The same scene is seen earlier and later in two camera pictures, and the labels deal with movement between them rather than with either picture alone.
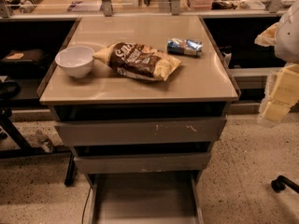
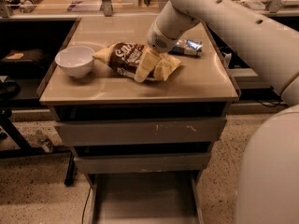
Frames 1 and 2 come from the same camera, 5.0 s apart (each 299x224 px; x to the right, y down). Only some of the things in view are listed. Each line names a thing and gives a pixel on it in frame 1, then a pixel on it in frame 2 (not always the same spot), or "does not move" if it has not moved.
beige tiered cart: (143, 144) does not move
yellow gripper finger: (267, 37) → (163, 44)
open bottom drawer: (146, 198) does not move
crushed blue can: (184, 47) does not move
